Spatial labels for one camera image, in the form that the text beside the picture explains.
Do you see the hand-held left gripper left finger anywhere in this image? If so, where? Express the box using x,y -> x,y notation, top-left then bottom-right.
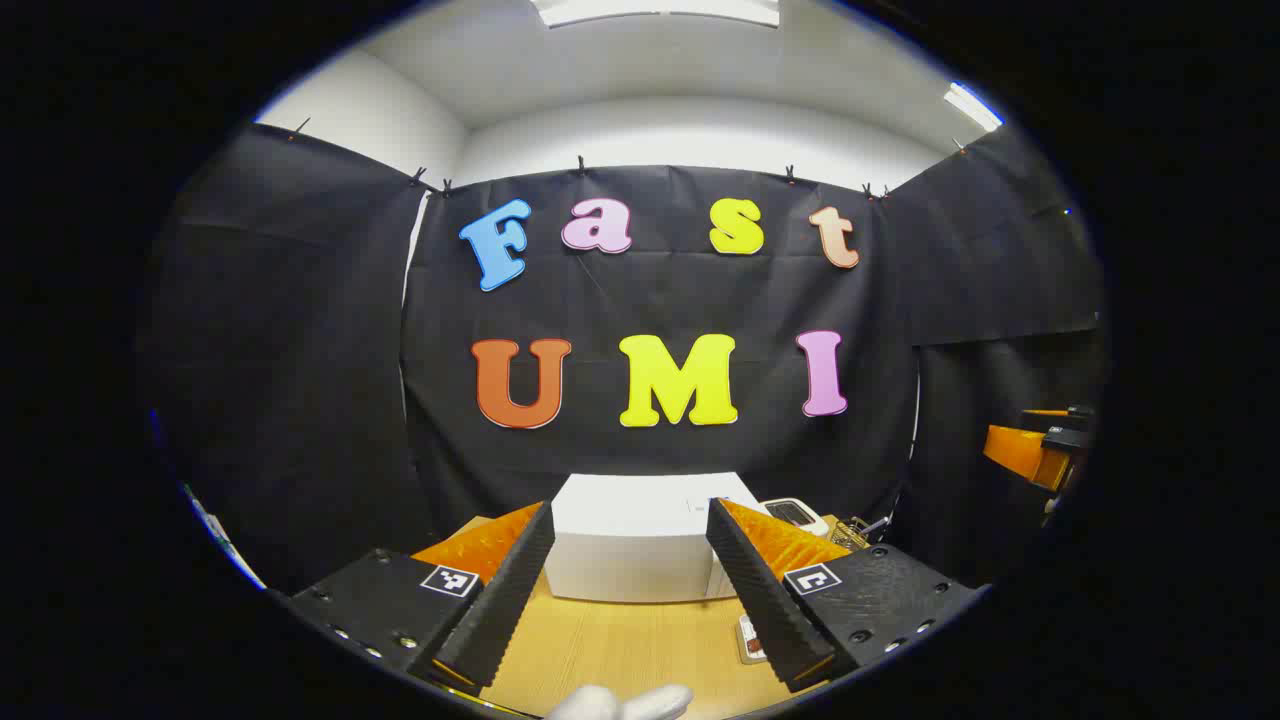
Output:
285,500 -> 557,691

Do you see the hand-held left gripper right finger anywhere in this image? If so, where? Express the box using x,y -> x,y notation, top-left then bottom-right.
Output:
705,497 -> 989,694

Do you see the white microwave oven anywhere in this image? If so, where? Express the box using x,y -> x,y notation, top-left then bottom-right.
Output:
545,472 -> 771,604

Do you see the white toaster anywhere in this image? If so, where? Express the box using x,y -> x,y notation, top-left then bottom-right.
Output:
760,497 -> 831,539

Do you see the black backdrop cloth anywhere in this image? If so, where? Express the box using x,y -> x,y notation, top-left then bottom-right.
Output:
140,122 -> 1106,601

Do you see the ceiling light panel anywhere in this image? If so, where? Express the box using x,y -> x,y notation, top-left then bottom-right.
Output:
944,82 -> 1004,132
530,0 -> 781,28

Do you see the wire utensil holder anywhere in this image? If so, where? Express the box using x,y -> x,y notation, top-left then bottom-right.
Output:
830,515 -> 889,551

